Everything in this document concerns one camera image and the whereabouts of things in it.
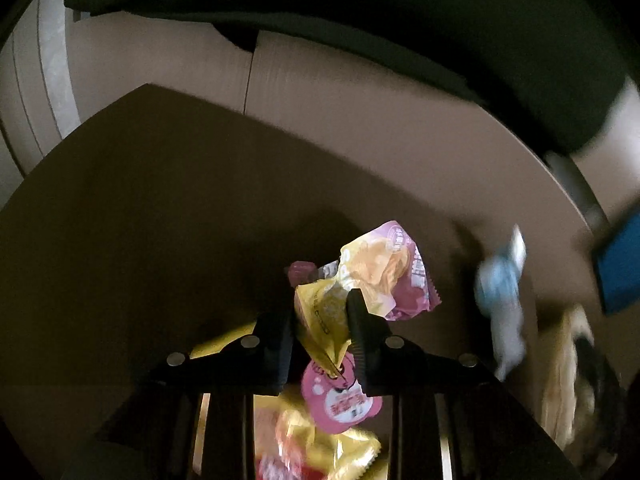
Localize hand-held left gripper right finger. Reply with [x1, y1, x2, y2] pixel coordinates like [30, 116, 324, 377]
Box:
[345, 288, 577, 480]

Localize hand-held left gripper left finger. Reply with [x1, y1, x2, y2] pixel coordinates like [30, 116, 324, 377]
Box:
[100, 307, 301, 480]

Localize pink yellow snack wrapper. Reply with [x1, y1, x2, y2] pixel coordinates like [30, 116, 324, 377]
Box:
[287, 219, 444, 380]

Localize large cardboard box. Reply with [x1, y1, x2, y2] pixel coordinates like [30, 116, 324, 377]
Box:
[0, 0, 640, 480]

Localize pink jelly cup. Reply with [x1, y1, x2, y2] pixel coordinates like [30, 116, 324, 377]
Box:
[300, 359, 384, 434]

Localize crumpled white blue wrapper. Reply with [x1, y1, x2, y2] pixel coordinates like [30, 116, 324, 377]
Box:
[474, 224, 530, 382]

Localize cream plastic bag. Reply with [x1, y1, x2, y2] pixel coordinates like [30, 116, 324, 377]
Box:
[539, 304, 623, 467]

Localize blue cloth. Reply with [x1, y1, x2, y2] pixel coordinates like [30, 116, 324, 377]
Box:
[592, 209, 640, 317]

